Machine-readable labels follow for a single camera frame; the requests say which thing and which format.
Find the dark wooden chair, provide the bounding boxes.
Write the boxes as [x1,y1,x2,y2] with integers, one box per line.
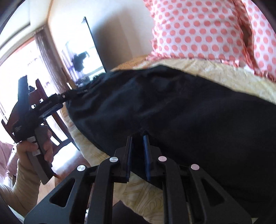
[1,78,81,179]

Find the wall mirror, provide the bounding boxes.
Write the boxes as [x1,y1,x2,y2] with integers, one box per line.
[62,17,106,86]

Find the rear pink polka-dot pillow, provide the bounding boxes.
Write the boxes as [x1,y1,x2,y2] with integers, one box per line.
[242,1,275,82]

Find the left hand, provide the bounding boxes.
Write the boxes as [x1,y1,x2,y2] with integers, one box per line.
[16,130,53,171]

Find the front pink polka-dot pillow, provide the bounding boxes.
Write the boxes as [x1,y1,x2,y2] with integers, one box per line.
[144,0,252,67]

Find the pink polka-dot pillow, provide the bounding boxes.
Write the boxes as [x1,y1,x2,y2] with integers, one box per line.
[242,1,275,82]
[144,0,252,67]

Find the left forearm beige sleeve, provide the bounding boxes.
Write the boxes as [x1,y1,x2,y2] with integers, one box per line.
[1,162,41,217]

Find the black pants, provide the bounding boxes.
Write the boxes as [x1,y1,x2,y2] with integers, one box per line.
[66,66,275,218]

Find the brown window curtain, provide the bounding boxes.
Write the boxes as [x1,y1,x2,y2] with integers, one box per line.
[34,25,70,93]

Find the cream patterned bedspread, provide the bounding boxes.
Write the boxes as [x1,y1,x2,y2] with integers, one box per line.
[61,56,275,223]

